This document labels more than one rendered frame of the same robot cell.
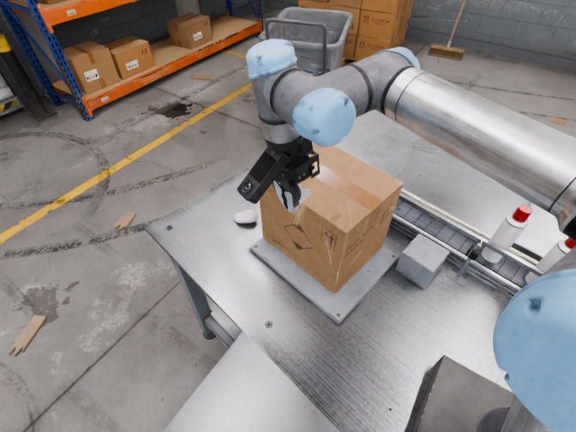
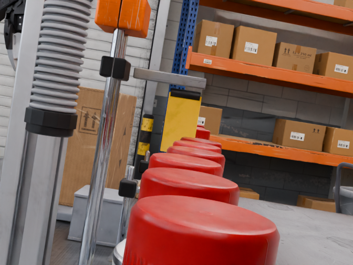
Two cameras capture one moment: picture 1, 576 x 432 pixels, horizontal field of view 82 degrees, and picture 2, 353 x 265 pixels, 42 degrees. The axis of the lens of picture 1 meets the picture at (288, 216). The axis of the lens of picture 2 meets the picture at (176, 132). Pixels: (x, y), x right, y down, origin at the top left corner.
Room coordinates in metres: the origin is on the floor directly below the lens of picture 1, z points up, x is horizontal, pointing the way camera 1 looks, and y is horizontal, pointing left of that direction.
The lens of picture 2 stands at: (0.05, -1.14, 1.11)
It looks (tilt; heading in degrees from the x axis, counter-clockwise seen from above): 3 degrees down; 47
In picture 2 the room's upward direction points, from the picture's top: 9 degrees clockwise
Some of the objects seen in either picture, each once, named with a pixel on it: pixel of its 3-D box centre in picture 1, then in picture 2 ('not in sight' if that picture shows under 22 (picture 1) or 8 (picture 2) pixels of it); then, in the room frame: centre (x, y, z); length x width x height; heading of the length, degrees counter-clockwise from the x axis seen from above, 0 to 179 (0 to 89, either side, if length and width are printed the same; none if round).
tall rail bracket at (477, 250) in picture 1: (470, 257); (136, 213); (0.56, -0.52, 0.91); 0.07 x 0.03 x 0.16; 136
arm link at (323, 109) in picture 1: (321, 105); not in sight; (0.45, -0.05, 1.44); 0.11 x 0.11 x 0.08; 33
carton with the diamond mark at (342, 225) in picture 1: (325, 213); (75, 139); (0.67, -0.11, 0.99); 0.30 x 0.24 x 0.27; 45
